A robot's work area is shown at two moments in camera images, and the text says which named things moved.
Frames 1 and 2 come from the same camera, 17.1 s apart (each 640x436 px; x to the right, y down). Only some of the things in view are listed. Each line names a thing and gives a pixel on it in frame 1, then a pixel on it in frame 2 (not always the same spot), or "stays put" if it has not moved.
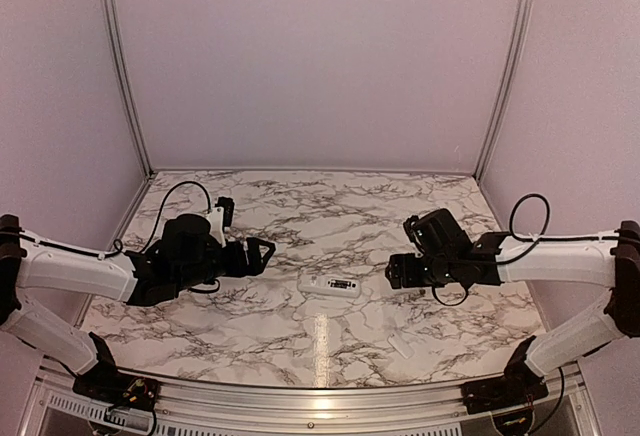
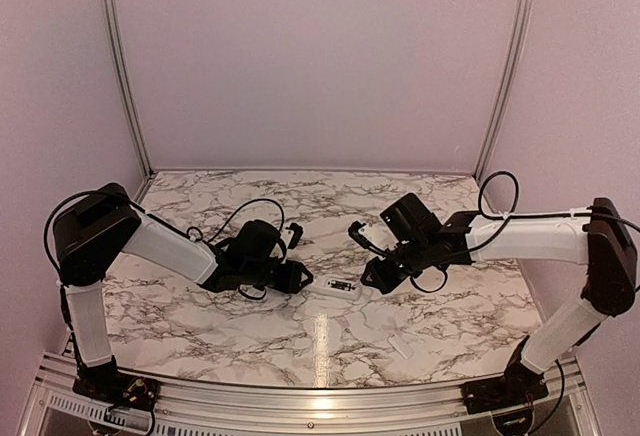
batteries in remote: [341, 283] stays put
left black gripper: [255, 265] -> [291, 284]
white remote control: [330, 286] stays put
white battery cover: [401, 345] stays put
